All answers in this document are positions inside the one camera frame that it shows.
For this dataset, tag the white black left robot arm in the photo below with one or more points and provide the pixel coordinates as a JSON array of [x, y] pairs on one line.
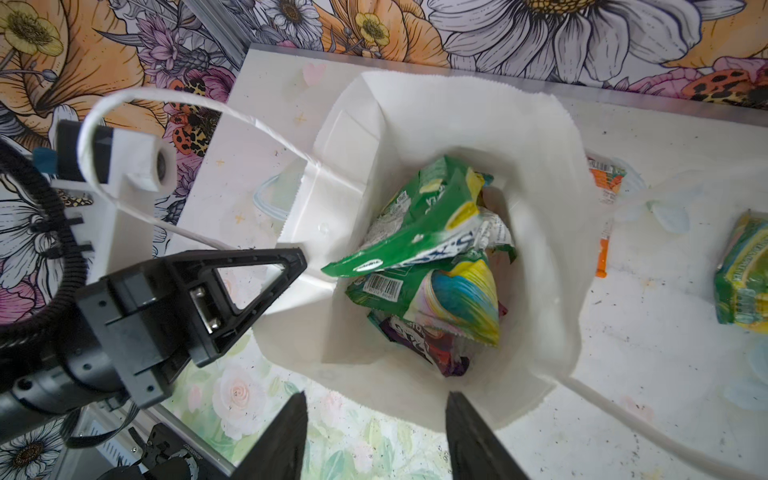
[[32, 376]]

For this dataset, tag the orange snack packet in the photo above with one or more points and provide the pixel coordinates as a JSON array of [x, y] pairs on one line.
[[608, 176]]

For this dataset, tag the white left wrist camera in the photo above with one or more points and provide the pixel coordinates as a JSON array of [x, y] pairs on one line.
[[136, 168]]

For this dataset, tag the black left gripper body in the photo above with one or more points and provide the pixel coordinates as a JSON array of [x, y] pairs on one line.
[[136, 330]]

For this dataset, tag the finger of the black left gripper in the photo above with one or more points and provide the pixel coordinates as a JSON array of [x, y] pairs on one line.
[[211, 320]]

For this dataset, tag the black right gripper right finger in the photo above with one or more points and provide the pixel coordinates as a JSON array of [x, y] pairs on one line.
[[474, 450]]

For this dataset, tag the small green snack packet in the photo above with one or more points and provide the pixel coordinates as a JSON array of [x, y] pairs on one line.
[[740, 281]]

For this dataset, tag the green Fox's candy packet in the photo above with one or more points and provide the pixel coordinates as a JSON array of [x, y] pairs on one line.
[[456, 295]]

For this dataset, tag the white printed paper bag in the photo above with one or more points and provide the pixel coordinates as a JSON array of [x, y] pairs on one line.
[[383, 129]]

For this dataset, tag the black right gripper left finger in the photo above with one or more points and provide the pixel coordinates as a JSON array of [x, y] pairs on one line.
[[279, 452]]

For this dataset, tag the purple Fox's berries packet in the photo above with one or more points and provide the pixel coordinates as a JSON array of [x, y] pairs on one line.
[[450, 354]]

